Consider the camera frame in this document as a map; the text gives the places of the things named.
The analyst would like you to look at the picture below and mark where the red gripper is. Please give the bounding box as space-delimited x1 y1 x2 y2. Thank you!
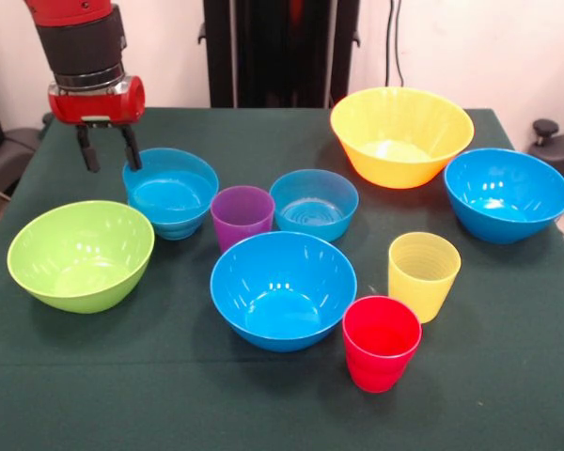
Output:
47 74 147 174

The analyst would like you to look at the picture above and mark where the small blue flat-bottomed bowl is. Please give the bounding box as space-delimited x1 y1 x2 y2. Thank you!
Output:
122 148 220 226
269 168 360 243

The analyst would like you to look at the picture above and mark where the purple plastic cup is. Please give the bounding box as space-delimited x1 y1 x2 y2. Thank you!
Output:
210 185 276 255

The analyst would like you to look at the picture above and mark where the large blue plastic bowl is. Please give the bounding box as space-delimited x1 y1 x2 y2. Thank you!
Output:
210 230 358 353
444 148 564 245

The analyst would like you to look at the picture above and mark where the red plastic cup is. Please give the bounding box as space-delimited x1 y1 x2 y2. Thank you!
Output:
341 295 423 394

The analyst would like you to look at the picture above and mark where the small teal plastic bowl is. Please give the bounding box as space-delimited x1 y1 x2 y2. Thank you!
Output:
126 196 213 241

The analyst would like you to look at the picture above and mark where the large green plastic bowl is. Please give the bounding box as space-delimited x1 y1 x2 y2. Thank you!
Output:
7 200 155 315

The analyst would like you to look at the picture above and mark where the large yellow plastic bowl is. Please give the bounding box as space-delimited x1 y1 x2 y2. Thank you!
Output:
329 86 476 190

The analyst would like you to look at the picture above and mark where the dark green tablecloth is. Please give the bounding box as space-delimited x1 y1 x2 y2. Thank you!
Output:
0 106 564 451

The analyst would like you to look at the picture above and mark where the yellow ribbed plastic cup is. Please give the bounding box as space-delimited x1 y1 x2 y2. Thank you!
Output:
387 231 462 324

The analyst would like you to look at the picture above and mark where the grey pedestal foot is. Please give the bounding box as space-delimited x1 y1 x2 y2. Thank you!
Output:
528 118 564 184
0 127 43 196

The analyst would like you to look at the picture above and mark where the black hanging cable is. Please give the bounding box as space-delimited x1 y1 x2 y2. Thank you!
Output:
385 0 405 89

